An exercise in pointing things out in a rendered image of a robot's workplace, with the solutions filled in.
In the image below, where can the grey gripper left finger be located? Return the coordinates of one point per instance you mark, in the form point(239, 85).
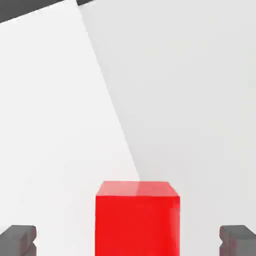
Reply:
point(17, 240)

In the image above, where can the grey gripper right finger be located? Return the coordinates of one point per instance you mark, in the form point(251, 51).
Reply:
point(239, 241)

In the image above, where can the small red cube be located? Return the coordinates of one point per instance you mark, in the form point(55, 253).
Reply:
point(137, 224)

